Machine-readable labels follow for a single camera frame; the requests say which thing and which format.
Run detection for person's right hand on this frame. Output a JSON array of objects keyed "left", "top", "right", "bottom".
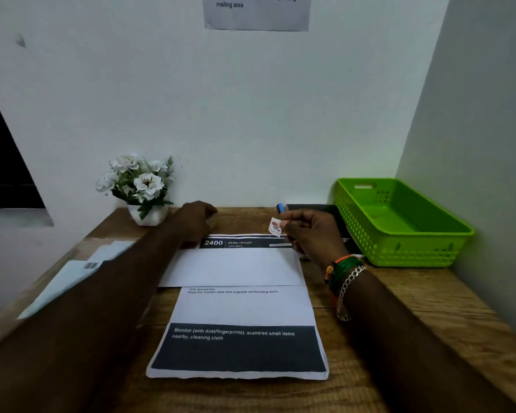
[{"left": 279, "top": 209, "right": 350, "bottom": 271}]

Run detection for white envelope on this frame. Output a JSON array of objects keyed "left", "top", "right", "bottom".
[{"left": 158, "top": 248, "right": 306, "bottom": 288}]

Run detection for silver chain bracelet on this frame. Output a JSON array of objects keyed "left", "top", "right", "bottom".
[{"left": 336, "top": 266, "right": 367, "bottom": 322}]

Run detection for green plastic basket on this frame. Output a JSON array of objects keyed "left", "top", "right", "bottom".
[{"left": 333, "top": 178, "right": 475, "bottom": 268}]

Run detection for person's left forearm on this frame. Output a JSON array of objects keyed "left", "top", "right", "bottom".
[{"left": 0, "top": 221, "right": 185, "bottom": 413}]

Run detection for pale envelope with barcode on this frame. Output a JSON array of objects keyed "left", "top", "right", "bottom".
[{"left": 18, "top": 260, "right": 109, "bottom": 320}]

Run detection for paper notice on wall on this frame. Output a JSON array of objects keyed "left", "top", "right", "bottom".
[{"left": 202, "top": 0, "right": 312, "bottom": 32}]

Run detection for orange green thread bracelet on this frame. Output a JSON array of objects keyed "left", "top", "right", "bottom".
[{"left": 324, "top": 255, "right": 366, "bottom": 298}]

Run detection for person's left hand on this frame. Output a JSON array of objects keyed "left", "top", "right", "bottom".
[{"left": 168, "top": 201, "right": 218, "bottom": 250}]

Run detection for pale paper sheet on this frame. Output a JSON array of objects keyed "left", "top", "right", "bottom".
[{"left": 87, "top": 241, "right": 136, "bottom": 264}]

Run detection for person's right forearm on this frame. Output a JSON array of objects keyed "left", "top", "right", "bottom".
[{"left": 329, "top": 264, "right": 516, "bottom": 413}]

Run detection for white flowers in white pot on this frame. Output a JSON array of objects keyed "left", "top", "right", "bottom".
[{"left": 96, "top": 153, "right": 175, "bottom": 227}]

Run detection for printed task sheet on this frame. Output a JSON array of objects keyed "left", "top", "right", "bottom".
[{"left": 146, "top": 234, "right": 330, "bottom": 380}]

